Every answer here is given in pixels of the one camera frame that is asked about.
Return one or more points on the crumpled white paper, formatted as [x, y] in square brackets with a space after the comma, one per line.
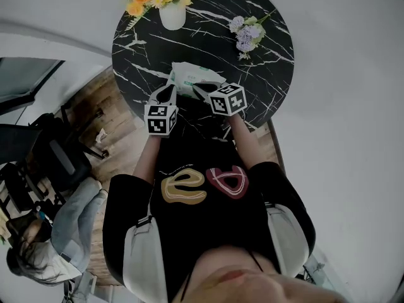
[101, 136]

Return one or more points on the black printed shirt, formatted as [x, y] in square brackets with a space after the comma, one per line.
[202, 219]

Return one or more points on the dark framed window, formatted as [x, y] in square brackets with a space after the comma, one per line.
[22, 77]

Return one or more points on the black office chair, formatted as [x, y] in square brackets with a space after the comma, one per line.
[53, 156]

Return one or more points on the person's left forearm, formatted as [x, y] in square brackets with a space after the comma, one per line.
[147, 161]

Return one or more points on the person's right forearm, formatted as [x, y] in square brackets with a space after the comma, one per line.
[247, 144]

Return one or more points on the white wet wipes pack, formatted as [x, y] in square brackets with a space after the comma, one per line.
[186, 76]

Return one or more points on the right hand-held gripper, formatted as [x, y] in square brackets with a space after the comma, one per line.
[228, 101]

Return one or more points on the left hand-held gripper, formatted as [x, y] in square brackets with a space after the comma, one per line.
[159, 118]

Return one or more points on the person's face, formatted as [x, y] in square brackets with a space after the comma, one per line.
[252, 282]

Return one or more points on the purple flower bunch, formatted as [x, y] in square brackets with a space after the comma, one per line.
[246, 36]

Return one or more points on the white vase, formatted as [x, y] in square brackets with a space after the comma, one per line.
[172, 16]

